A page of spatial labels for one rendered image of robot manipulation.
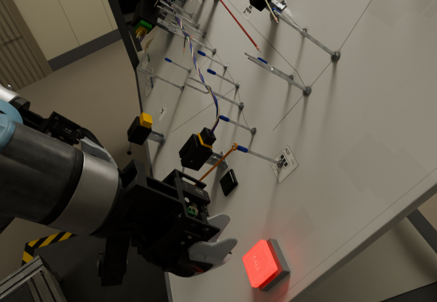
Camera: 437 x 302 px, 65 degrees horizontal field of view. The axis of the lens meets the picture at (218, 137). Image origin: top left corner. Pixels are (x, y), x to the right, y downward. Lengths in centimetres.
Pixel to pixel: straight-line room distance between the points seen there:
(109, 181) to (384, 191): 33
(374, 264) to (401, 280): 6
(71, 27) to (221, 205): 337
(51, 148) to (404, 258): 79
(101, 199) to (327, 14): 51
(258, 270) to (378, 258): 42
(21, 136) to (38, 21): 350
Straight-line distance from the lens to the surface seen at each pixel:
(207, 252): 44
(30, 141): 32
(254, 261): 55
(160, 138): 101
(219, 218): 46
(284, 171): 59
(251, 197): 63
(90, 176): 33
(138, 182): 33
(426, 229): 98
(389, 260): 91
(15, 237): 241
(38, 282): 183
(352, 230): 49
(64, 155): 32
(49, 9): 381
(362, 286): 87
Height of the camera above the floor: 158
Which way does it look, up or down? 42 degrees down
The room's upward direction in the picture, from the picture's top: 12 degrees counter-clockwise
